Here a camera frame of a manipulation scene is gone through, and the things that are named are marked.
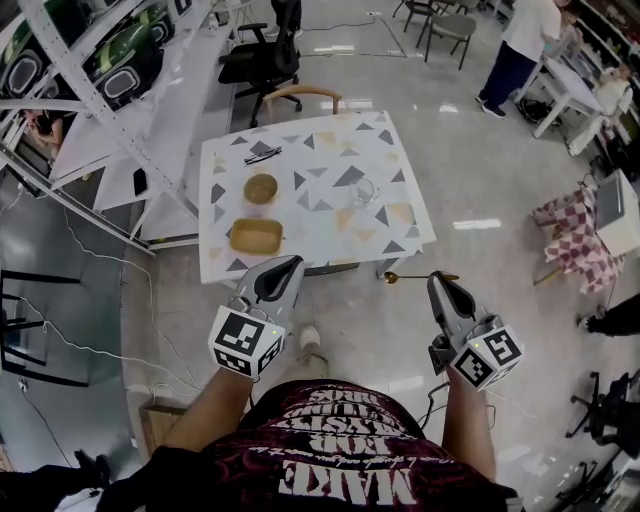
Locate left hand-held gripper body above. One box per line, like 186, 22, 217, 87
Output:
207, 294, 297, 380

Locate dark red printed shirt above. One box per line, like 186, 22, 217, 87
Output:
102, 378, 522, 512

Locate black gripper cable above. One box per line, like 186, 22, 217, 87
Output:
418, 382, 452, 432

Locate white metal shelf rack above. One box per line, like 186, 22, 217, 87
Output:
0, 0, 237, 252

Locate person's khaki trouser leg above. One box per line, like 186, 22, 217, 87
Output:
293, 348, 332, 382

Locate wooden chair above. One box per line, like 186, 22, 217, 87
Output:
261, 84, 347, 117

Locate small gold spoon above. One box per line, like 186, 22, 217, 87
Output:
383, 270, 461, 288

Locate clear drinking glass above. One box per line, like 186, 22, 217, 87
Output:
347, 176, 382, 212

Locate red white checkered cloth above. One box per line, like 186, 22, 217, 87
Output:
531, 186, 627, 297

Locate cardboard box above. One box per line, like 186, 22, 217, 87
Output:
139, 403, 190, 460

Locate grey chair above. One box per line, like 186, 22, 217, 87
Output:
423, 11, 478, 70
401, 0, 437, 34

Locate person's left forearm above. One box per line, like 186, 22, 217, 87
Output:
160, 366, 252, 452

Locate white triangle patterned table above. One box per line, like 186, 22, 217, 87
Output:
198, 110, 438, 287

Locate white box appliance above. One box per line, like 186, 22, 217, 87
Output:
593, 168, 640, 257

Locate black swivel chair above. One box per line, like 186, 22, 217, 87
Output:
564, 368, 640, 459

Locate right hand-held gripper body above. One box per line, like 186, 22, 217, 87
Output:
428, 312, 525, 393

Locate round brown bowl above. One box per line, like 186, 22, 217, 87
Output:
242, 172, 280, 207

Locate small white table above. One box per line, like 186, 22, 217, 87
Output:
513, 56, 607, 140

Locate black office chair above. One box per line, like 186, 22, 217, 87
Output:
217, 0, 304, 127

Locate black eyeglasses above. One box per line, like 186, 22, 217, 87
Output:
243, 145, 283, 166

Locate black metal frame stool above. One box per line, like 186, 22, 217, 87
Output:
0, 268, 92, 389

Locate person's right forearm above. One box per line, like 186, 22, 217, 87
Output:
443, 380, 497, 482

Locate white floor cable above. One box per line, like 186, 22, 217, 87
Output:
0, 184, 204, 399

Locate black green backpack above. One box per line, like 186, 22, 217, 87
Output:
79, 21, 167, 112
0, 18, 52, 97

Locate rectangular tan bowl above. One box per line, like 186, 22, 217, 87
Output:
229, 217, 286, 257

